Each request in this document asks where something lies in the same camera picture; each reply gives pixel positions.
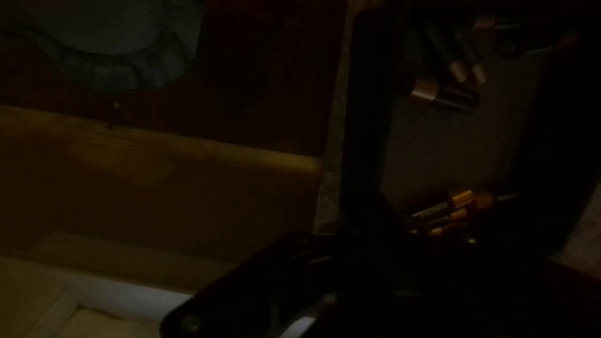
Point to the blue ruffled seat cushion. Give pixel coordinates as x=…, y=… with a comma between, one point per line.
x=119, y=56

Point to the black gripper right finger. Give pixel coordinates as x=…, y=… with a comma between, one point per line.
x=501, y=292

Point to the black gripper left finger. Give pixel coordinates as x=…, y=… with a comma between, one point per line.
x=251, y=292

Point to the AA battery copper top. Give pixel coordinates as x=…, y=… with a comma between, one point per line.
x=474, y=62
x=452, y=216
x=472, y=208
x=442, y=93
x=448, y=202
x=452, y=58

